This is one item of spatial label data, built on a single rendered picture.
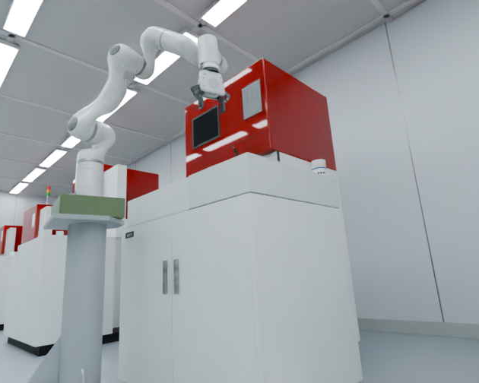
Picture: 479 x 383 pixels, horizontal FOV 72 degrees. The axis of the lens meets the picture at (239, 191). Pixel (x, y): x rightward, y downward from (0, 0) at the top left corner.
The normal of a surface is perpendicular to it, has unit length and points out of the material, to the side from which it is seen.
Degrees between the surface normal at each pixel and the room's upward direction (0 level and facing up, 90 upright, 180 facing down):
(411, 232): 90
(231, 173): 90
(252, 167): 90
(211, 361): 90
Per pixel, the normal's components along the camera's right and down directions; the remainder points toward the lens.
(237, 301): -0.71, -0.13
